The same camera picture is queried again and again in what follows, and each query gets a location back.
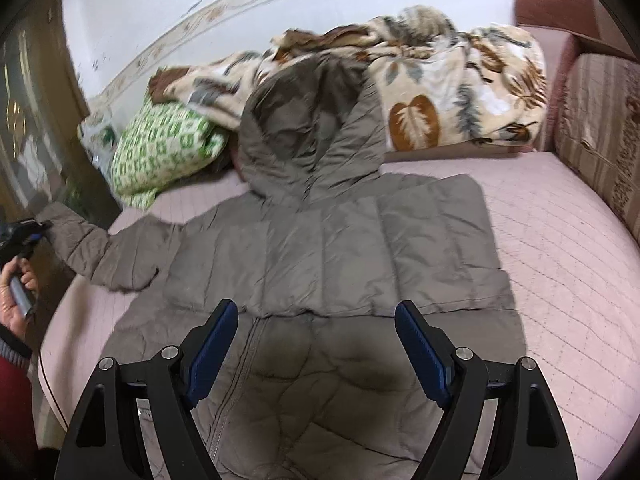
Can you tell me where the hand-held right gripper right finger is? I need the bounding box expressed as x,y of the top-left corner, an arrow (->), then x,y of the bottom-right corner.
394,301 -> 581,480

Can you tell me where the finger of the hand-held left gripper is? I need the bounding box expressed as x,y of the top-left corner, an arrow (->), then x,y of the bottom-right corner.
17,217 -> 53,245

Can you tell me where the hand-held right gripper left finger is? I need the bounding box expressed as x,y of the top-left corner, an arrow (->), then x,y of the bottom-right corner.
54,298 -> 239,480

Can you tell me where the grey hooded puffer jacket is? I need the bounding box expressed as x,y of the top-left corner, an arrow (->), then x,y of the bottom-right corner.
37,52 -> 528,480

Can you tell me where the person's left forearm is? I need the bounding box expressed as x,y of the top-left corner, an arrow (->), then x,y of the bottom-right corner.
0,320 -> 53,471

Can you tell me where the person's left hand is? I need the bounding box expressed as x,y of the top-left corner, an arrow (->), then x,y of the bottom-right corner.
0,257 -> 41,341

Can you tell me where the wooden headboard with glass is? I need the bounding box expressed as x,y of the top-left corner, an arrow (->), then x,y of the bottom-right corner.
0,0 -> 121,241

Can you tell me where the clear plastic bag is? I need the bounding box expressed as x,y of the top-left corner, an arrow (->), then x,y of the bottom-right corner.
77,110 -> 126,171

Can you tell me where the green white checkered pillow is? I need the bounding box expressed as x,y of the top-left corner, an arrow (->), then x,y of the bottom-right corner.
111,97 -> 231,210

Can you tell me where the pink quilted bed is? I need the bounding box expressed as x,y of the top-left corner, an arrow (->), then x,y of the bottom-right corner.
37,147 -> 640,480

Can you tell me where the leaf print blanket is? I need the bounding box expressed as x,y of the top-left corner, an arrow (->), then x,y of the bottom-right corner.
147,5 -> 548,153

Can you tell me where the striped cushion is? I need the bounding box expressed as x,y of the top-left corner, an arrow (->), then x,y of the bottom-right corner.
552,52 -> 640,243

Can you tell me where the red-brown upholstered headboard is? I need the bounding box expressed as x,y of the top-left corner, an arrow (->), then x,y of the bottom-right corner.
515,0 -> 640,156

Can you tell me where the black cable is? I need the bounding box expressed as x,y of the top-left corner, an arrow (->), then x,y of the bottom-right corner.
31,312 -> 68,428

